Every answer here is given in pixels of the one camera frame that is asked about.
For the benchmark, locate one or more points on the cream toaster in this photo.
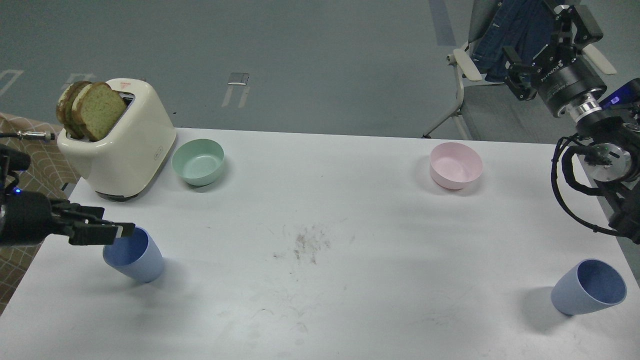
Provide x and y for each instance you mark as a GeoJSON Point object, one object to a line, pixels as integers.
{"type": "Point", "coordinates": [121, 165]}

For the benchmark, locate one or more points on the back bread slice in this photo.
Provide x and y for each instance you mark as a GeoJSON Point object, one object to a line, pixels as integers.
{"type": "Point", "coordinates": [63, 109]}

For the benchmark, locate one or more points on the blue denim jacket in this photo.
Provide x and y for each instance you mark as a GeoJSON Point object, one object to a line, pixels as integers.
{"type": "Point", "coordinates": [525, 25]}

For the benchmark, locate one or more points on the green bowl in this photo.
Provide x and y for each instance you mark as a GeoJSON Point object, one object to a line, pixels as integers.
{"type": "Point", "coordinates": [199, 162]}

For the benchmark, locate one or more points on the pink bowl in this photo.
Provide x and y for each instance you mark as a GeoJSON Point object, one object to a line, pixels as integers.
{"type": "Point", "coordinates": [454, 165]}

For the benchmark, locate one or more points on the blue cup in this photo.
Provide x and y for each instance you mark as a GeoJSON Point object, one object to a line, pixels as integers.
{"type": "Point", "coordinates": [590, 286]}
{"type": "Point", "coordinates": [136, 256]}

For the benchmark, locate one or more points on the grey office chair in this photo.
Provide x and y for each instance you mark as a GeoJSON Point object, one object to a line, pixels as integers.
{"type": "Point", "coordinates": [487, 111]}

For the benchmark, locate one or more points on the bread slice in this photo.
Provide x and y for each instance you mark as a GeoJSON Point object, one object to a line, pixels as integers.
{"type": "Point", "coordinates": [63, 109]}
{"type": "Point", "coordinates": [96, 109]}

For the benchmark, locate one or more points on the front bread slice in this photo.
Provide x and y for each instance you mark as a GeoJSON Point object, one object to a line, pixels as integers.
{"type": "Point", "coordinates": [96, 109]}

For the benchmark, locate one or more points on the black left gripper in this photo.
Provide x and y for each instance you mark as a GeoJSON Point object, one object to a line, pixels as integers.
{"type": "Point", "coordinates": [28, 217]}

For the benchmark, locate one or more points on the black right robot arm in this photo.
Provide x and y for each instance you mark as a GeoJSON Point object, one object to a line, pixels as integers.
{"type": "Point", "coordinates": [602, 158]}

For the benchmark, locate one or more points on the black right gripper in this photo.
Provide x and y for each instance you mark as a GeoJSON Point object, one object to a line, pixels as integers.
{"type": "Point", "coordinates": [559, 76]}

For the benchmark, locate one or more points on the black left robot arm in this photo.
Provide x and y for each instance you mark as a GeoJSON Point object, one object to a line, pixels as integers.
{"type": "Point", "coordinates": [12, 163]}

